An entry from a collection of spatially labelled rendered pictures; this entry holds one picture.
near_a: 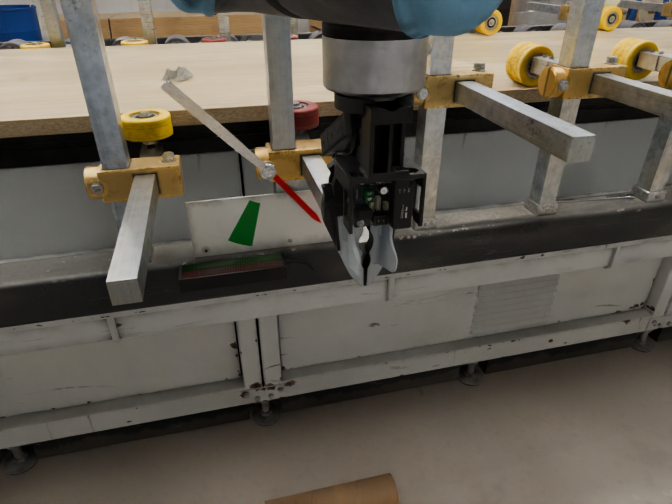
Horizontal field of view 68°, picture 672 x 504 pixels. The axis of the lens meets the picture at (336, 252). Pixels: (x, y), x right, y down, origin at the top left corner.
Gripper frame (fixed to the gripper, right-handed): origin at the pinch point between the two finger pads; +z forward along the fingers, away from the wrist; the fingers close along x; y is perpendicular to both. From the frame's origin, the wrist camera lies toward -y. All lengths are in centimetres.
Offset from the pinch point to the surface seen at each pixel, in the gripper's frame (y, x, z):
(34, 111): -50, -44, -9
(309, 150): -28.9, -0.4, -5.1
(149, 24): -138, -31, -15
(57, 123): -45, -40, -8
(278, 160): -28.9, -5.3, -3.9
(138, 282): -0.2, -23.5, -2.0
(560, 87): -29, 42, -13
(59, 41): -138, -59, -11
